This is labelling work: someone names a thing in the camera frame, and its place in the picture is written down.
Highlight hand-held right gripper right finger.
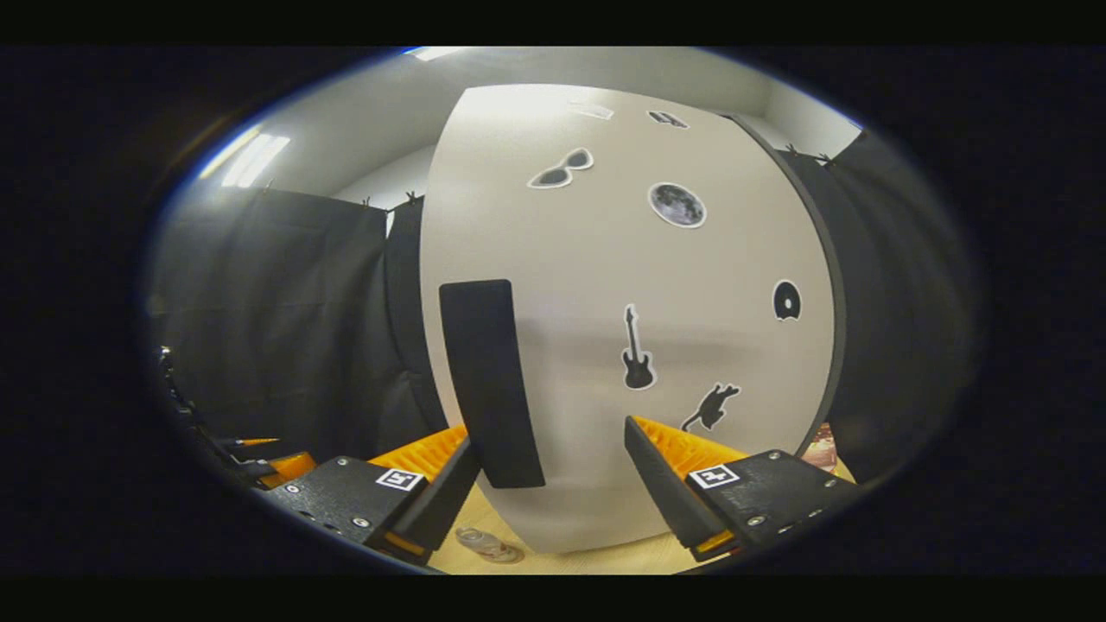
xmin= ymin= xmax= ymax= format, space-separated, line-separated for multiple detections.
xmin=624 ymin=415 xmax=867 ymax=564

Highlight grey cabinet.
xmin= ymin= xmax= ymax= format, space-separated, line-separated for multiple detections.
xmin=724 ymin=112 xmax=849 ymax=460

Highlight black backdrop cloth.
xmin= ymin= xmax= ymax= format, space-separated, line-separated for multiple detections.
xmin=143 ymin=128 xmax=979 ymax=486

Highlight black door handle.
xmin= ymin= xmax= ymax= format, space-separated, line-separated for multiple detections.
xmin=438 ymin=278 xmax=548 ymax=491

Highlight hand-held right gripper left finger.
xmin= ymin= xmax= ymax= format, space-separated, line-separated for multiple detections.
xmin=257 ymin=423 xmax=483 ymax=568

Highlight clear plastic bottle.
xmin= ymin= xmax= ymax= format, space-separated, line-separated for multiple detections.
xmin=454 ymin=526 xmax=519 ymax=562

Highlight brown book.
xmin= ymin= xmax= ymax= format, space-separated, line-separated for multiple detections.
xmin=798 ymin=421 xmax=840 ymax=473

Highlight white cabinet door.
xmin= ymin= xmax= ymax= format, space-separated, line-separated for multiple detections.
xmin=419 ymin=84 xmax=837 ymax=555

